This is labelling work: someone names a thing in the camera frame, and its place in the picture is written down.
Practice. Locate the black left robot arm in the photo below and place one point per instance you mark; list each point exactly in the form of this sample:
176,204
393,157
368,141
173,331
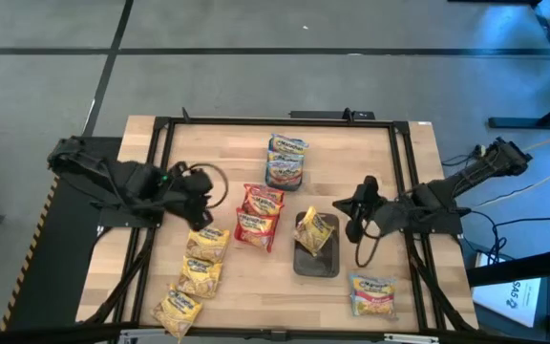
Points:
112,181

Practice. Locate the black crossbar with brackets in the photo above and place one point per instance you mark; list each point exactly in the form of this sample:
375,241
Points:
41,334

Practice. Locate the yellow power strip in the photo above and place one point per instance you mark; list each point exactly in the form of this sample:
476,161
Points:
481,152

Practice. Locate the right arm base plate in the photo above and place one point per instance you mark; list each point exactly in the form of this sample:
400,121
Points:
447,225

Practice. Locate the white printed sign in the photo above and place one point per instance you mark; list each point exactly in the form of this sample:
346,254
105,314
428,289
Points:
509,296

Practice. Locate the teal plastic bin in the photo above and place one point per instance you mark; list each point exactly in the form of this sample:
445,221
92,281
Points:
282,188

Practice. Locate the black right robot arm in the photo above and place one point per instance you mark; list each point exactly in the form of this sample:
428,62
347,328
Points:
475,177

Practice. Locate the black hazard-edged floor mat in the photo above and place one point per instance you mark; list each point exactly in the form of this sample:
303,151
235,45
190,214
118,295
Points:
65,267

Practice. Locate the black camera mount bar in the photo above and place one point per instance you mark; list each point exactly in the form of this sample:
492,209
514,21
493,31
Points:
332,114

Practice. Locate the black aluminium table frame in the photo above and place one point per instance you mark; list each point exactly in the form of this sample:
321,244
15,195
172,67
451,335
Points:
256,121

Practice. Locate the dark grey plastic bin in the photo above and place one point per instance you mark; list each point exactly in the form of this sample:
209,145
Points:
323,265

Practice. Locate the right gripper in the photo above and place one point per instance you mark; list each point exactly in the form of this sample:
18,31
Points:
368,200

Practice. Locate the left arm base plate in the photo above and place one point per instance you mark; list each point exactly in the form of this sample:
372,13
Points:
127,220

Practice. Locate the yellow Maruchan noodle pack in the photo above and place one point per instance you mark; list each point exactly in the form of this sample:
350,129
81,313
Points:
176,311
207,244
313,231
199,277

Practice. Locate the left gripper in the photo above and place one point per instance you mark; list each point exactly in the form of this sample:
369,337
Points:
194,188

